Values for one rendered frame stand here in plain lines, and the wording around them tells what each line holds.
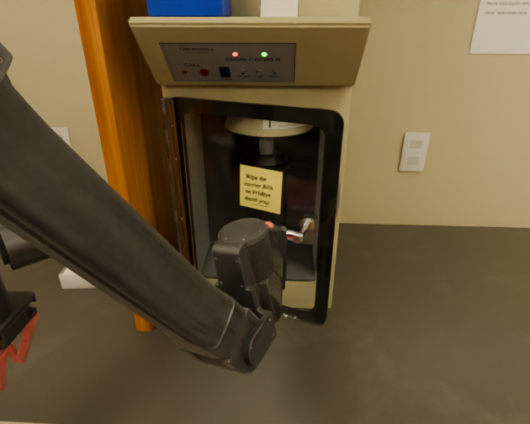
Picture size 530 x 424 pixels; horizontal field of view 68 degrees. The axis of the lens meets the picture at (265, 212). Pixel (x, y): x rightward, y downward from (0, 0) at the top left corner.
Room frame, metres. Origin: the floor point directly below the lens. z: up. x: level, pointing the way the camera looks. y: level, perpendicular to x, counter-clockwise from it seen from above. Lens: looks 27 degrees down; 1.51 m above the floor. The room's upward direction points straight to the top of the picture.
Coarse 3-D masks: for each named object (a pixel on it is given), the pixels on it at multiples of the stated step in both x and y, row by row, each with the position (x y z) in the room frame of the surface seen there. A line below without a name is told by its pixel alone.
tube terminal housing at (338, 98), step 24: (240, 0) 0.69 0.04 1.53; (312, 0) 0.68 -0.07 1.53; (336, 0) 0.68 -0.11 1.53; (168, 96) 0.69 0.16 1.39; (192, 96) 0.69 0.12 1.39; (216, 96) 0.69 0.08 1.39; (240, 96) 0.69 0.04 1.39; (264, 96) 0.69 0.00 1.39; (288, 96) 0.68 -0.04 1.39; (312, 96) 0.68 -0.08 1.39; (336, 96) 0.68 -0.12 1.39; (336, 240) 0.68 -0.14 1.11
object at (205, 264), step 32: (192, 128) 0.66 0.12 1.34; (224, 128) 0.64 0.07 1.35; (256, 128) 0.62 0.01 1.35; (288, 128) 0.59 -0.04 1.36; (320, 128) 0.57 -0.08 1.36; (192, 160) 0.66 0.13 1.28; (224, 160) 0.64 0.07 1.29; (256, 160) 0.62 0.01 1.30; (288, 160) 0.59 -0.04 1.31; (320, 160) 0.57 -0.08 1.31; (192, 192) 0.67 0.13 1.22; (224, 192) 0.64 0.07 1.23; (288, 192) 0.59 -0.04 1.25; (320, 192) 0.57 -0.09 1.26; (192, 224) 0.67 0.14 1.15; (224, 224) 0.64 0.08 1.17; (288, 224) 0.59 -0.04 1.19; (320, 224) 0.57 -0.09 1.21; (192, 256) 0.67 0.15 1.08; (288, 256) 0.59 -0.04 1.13; (320, 256) 0.57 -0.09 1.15; (288, 288) 0.59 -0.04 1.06; (320, 288) 0.57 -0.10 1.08; (320, 320) 0.57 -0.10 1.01
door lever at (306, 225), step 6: (300, 222) 0.58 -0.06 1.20; (306, 222) 0.58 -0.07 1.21; (312, 222) 0.57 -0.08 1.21; (288, 228) 0.55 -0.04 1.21; (300, 228) 0.56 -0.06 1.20; (306, 228) 0.56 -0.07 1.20; (312, 228) 0.57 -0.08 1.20; (288, 234) 0.54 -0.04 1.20; (294, 234) 0.54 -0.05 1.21; (300, 234) 0.54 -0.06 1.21; (288, 240) 0.54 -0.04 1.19; (294, 240) 0.53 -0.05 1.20; (300, 240) 0.53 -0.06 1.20
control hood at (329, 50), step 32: (160, 32) 0.59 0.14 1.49; (192, 32) 0.58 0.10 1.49; (224, 32) 0.58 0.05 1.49; (256, 32) 0.58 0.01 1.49; (288, 32) 0.58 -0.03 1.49; (320, 32) 0.57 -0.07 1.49; (352, 32) 0.57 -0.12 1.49; (160, 64) 0.63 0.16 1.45; (320, 64) 0.62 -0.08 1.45; (352, 64) 0.62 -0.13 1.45
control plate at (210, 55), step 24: (168, 48) 0.61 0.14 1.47; (192, 48) 0.60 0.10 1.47; (216, 48) 0.60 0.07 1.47; (240, 48) 0.60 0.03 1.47; (264, 48) 0.60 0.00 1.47; (288, 48) 0.60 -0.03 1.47; (192, 72) 0.64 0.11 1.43; (216, 72) 0.64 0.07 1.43; (240, 72) 0.64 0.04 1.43; (264, 72) 0.64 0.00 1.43; (288, 72) 0.63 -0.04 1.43
